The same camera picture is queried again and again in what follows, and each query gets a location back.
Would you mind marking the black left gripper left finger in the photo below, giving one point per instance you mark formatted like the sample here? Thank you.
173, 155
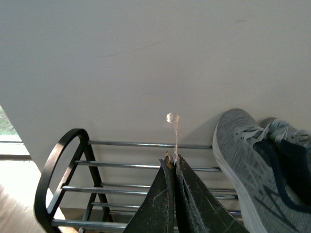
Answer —
156, 214

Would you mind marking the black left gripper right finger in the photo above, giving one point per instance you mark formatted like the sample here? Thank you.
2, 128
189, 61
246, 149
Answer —
197, 210

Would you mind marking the grey knit sneaker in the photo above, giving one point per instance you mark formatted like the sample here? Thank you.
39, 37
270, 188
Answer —
269, 165

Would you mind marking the black metal shoe rack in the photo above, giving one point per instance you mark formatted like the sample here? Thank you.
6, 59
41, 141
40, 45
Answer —
98, 186

